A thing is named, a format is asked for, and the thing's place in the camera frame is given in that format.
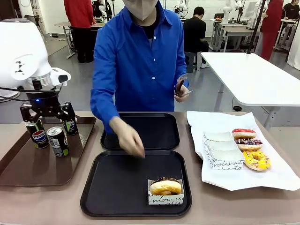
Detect person in blue shirt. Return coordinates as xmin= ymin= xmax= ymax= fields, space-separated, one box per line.
xmin=90 ymin=0 xmax=190 ymax=135

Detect red glazed donut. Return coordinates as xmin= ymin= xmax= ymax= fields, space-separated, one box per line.
xmin=232 ymin=128 xmax=257 ymax=140

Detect black Pepsi can green label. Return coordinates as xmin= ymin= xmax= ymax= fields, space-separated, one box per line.
xmin=61 ymin=117 xmax=79 ymax=136

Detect chocolate donut in paper box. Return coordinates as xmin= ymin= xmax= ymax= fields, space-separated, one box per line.
xmin=147 ymin=179 xmax=185 ymax=206

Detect person in black shirt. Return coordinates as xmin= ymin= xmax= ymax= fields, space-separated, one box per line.
xmin=282 ymin=0 xmax=300 ymax=20

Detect person's right hand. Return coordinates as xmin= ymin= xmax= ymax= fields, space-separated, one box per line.
xmin=108 ymin=115 xmax=147 ymax=159

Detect dark metal tongs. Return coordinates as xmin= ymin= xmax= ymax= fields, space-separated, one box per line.
xmin=174 ymin=73 xmax=195 ymax=98

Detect chocolate glazed donut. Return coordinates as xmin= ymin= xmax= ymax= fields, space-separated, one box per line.
xmin=149 ymin=177 xmax=182 ymax=196

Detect black pole stand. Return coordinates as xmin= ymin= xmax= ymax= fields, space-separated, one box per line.
xmin=246 ymin=0 xmax=268 ymax=55

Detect white cylindrical pedestal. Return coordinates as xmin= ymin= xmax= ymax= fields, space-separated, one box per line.
xmin=0 ymin=90 xmax=21 ymax=103

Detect person's left hand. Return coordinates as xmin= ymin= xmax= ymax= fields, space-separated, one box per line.
xmin=174 ymin=84 xmax=190 ymax=104

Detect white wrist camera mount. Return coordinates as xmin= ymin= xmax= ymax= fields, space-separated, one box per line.
xmin=49 ymin=67 xmax=71 ymax=87

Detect black Pepsi can barcode side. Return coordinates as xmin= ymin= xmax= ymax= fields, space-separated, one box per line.
xmin=46 ymin=126 xmax=70 ymax=158

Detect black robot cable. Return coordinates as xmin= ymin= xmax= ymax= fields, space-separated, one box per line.
xmin=0 ymin=86 xmax=62 ymax=103

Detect white background work table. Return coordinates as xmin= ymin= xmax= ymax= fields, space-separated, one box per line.
xmin=210 ymin=18 xmax=261 ymax=53

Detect yellow donut with sprinkles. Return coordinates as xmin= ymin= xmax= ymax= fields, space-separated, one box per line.
xmin=242 ymin=150 xmax=272 ymax=172

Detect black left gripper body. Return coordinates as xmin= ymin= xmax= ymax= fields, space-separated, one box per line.
xmin=25 ymin=91 xmax=63 ymax=118

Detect brown plastic tray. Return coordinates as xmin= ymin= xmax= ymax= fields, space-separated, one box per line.
xmin=0 ymin=116 xmax=97 ymax=188

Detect chocolate donut with sprinkles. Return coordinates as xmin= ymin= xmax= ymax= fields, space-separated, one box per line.
xmin=234 ymin=137 xmax=263 ymax=151

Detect black plastic tray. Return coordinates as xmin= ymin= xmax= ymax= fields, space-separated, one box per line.
xmin=80 ymin=150 xmax=193 ymax=218
xmin=100 ymin=112 xmax=180 ymax=151

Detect person in red coat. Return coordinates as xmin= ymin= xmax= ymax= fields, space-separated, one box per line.
xmin=63 ymin=0 xmax=95 ymax=64

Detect person in red apron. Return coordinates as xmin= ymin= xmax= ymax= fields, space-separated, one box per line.
xmin=259 ymin=0 xmax=285 ymax=61

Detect black Pepsi can logo side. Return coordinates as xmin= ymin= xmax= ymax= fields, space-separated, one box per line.
xmin=25 ymin=120 xmax=50 ymax=150

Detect seated person in black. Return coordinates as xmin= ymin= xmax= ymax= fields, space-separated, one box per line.
xmin=183 ymin=6 xmax=210 ymax=69

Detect white paper sheet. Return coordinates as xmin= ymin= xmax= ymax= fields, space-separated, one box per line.
xmin=186 ymin=110 xmax=300 ymax=192

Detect grey stool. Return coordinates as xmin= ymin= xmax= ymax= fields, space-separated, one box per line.
xmin=184 ymin=51 xmax=203 ymax=74

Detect dark office chair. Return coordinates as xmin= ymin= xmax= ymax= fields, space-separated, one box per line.
xmin=24 ymin=14 xmax=46 ymax=43

